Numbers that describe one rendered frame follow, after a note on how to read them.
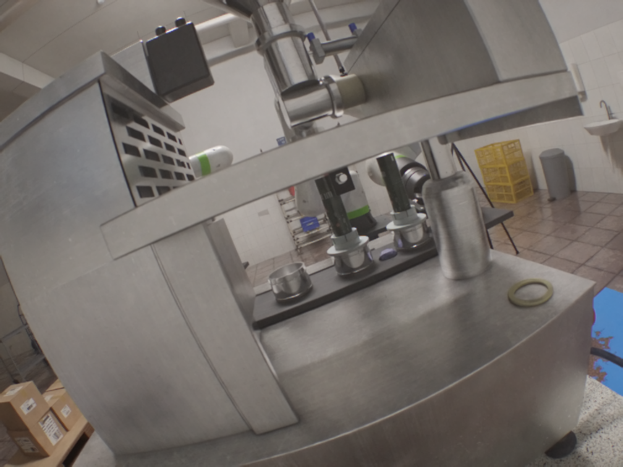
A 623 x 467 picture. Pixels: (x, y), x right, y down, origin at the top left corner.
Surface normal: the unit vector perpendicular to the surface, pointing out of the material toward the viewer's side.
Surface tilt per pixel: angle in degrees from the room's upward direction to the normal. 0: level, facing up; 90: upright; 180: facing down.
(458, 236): 90
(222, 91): 90
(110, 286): 90
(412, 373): 0
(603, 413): 0
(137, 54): 90
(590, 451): 0
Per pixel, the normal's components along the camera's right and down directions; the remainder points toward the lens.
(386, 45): -0.93, 0.36
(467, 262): -0.29, 0.28
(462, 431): 0.12, 0.14
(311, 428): -0.35, -0.92
